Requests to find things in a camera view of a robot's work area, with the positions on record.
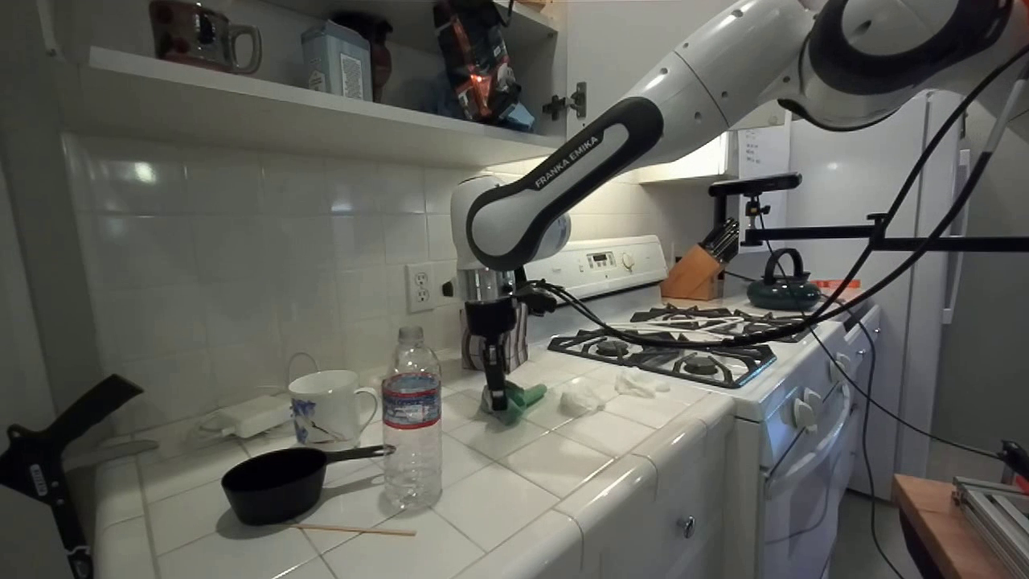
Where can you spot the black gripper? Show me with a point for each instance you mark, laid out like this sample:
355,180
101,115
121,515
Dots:
499,325

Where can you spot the green towel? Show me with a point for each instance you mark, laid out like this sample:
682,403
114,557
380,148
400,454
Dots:
528,394

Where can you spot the white mug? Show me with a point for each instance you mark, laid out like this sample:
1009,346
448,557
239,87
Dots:
325,406

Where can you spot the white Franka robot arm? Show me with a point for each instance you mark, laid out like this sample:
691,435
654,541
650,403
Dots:
663,116

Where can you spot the brown ceramic mug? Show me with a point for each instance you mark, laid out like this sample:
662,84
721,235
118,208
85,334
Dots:
199,33

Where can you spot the clear plastic water bottle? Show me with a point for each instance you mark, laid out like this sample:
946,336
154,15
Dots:
414,428

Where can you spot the white counter base cabinet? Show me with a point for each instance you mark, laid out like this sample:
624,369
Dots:
654,534

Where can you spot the wooden knife block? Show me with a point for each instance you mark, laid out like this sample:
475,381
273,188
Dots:
697,274

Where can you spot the small black pan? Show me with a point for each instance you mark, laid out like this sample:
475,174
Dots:
269,487

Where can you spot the metal cabinet hinge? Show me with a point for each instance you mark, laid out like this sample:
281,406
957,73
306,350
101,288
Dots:
567,105

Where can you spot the white gas stove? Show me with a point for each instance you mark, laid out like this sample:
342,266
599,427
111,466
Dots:
793,428

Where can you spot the black kettle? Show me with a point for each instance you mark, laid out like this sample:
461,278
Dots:
785,288

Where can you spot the dark snack bag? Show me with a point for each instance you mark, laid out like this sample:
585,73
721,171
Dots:
478,60

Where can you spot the dark vase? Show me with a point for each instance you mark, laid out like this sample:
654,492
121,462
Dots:
379,50

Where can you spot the pale blue storage container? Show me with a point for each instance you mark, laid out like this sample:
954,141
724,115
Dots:
335,64

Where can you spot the orange item on stove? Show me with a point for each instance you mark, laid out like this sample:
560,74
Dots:
842,288

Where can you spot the white refrigerator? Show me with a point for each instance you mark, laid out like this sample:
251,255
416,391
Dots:
857,180

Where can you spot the wooden table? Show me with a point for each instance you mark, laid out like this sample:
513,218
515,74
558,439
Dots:
934,527

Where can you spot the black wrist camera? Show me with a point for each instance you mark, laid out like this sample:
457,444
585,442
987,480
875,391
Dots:
543,297

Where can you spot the white wall outlet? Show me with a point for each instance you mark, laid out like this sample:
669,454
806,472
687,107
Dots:
418,288

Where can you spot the white wall shelf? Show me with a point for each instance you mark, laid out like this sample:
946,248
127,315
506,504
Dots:
322,115

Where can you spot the white wall cabinet door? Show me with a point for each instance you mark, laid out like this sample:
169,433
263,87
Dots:
612,53

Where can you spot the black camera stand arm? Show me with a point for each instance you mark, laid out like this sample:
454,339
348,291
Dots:
857,235

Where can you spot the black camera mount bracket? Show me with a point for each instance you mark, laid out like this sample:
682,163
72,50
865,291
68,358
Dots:
52,452

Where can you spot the metal frame on table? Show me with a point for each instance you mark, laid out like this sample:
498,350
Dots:
999,515

